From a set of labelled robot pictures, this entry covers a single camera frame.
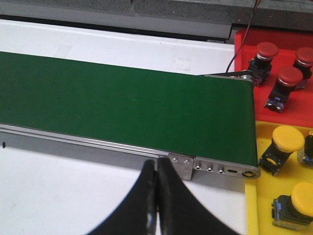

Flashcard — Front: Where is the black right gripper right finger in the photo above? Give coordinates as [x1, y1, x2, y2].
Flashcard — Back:
[157, 158, 242, 235]

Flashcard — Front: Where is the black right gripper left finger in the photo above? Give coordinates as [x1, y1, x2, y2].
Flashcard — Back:
[89, 160, 157, 235]

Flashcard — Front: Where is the yellow mushroom push button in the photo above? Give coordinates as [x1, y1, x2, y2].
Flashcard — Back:
[298, 131, 313, 167]
[271, 182, 313, 231]
[259, 125, 305, 176]

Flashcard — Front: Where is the red mushroom push button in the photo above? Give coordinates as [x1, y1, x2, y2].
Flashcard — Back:
[293, 47, 313, 90]
[264, 66, 303, 113]
[248, 42, 279, 86]

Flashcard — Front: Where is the yellow plastic tray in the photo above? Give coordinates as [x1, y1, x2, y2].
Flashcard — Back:
[244, 120, 313, 235]

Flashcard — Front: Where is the green conveyor belt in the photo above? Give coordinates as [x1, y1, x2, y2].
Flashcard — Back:
[0, 52, 257, 166]

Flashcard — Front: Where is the red plastic tray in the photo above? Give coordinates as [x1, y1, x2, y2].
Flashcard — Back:
[234, 28, 313, 127]

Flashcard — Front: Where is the grey stone counter slab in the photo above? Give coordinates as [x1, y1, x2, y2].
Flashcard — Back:
[0, 0, 313, 31]

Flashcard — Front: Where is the aluminium conveyor frame rail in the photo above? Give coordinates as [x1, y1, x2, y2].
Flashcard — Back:
[0, 75, 260, 179]

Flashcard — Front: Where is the red black wire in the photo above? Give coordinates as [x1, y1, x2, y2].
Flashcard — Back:
[225, 0, 261, 73]

